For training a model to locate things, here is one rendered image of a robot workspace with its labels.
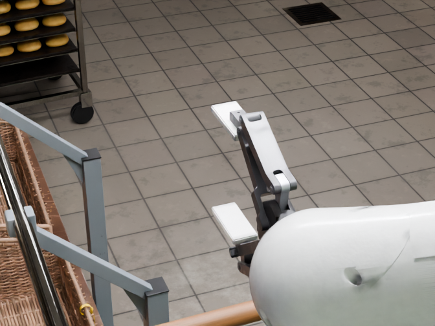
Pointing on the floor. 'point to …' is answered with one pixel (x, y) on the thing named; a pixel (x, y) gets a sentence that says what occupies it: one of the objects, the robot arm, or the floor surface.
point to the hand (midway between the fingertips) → (226, 163)
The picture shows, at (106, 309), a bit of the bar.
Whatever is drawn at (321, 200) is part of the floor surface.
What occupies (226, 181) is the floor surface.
